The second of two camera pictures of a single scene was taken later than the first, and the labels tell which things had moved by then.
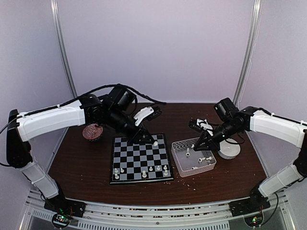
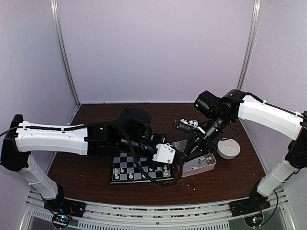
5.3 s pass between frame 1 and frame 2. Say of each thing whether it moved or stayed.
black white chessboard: stayed
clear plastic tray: stayed
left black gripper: moved
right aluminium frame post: stayed
